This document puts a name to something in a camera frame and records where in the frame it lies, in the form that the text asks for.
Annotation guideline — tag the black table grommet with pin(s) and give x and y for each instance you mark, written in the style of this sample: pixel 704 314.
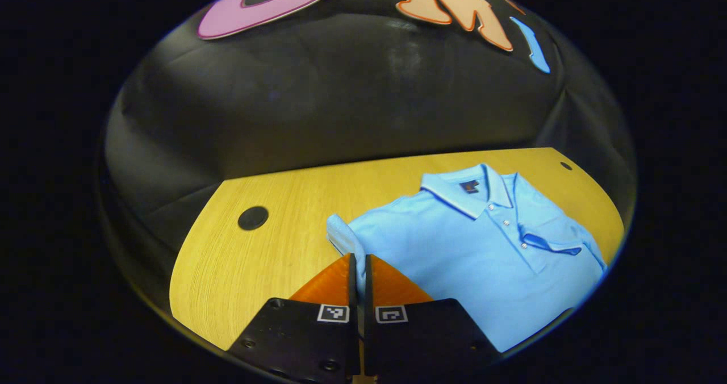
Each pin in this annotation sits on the black table grommet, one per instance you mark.
pixel 253 218
pixel 566 166

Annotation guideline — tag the black backdrop cloth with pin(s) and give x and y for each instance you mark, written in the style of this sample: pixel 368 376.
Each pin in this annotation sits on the black backdrop cloth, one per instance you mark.
pixel 352 100

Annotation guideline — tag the light blue T-shirt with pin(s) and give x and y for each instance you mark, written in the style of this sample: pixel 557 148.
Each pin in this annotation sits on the light blue T-shirt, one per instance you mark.
pixel 483 259

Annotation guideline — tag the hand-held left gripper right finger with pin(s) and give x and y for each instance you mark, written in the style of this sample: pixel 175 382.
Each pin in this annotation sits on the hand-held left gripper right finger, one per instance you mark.
pixel 420 333

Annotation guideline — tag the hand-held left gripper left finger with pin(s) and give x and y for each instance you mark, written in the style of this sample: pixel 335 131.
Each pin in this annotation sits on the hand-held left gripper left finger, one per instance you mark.
pixel 306 338

